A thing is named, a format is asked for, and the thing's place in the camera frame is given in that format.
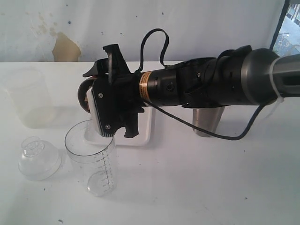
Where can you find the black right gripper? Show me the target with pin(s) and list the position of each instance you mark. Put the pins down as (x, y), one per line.
(115, 94)

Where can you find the brown wooden cup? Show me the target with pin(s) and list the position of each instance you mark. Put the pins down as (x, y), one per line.
(81, 94)

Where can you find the stainless steel cup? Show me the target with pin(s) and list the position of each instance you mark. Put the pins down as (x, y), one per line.
(207, 118)

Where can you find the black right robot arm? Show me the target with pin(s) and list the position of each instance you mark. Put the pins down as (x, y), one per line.
(236, 77)

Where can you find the clear plastic shaker body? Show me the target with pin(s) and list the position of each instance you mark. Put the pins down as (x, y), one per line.
(93, 158)

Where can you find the clear plastic shaker lid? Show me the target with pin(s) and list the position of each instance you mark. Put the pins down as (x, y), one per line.
(39, 159)

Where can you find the white rectangular tray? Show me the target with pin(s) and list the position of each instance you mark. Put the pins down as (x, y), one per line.
(145, 126)

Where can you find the translucent plastic jar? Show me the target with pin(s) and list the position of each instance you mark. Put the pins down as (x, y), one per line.
(30, 96)

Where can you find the white zip tie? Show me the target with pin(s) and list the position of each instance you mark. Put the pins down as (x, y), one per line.
(279, 99)

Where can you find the dark window frame post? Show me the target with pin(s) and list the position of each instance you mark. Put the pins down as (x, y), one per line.
(280, 22)

